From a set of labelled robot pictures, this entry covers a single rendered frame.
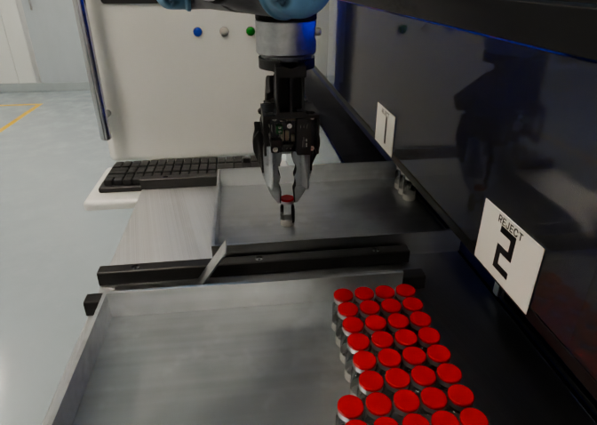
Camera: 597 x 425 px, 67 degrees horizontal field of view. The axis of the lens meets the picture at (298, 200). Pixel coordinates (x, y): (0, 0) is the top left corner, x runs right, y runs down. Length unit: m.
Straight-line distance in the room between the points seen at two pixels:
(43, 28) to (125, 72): 4.92
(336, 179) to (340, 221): 0.16
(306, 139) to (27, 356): 1.58
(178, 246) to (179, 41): 0.59
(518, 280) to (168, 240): 0.47
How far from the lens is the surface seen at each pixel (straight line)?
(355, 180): 0.85
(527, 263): 0.39
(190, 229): 0.71
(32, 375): 1.89
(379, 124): 0.72
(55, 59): 6.08
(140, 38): 1.14
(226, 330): 0.52
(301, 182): 0.66
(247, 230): 0.69
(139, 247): 0.69
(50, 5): 6.00
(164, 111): 1.17
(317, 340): 0.50
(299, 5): 0.38
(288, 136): 0.58
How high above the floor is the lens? 1.23
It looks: 27 degrees down
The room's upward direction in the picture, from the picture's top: straight up
